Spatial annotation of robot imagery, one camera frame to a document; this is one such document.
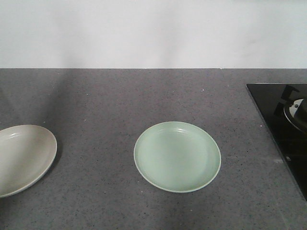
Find cream plate on side counter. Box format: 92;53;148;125
0;125;58;198

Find black glass gas stove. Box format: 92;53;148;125
247;83;307;197

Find green plate on side counter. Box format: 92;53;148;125
133;121;222;193

